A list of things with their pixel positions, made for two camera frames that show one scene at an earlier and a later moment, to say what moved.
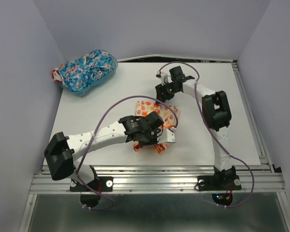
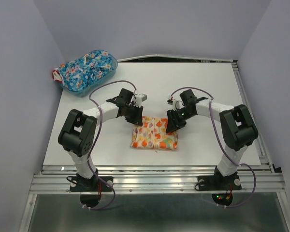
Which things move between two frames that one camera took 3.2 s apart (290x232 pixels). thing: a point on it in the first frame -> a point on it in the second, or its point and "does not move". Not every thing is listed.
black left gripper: [154, 140] -> [137, 118]
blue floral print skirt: [79, 74] does not move
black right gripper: [160, 89] -> [175, 123]
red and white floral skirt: [56, 75] does not move
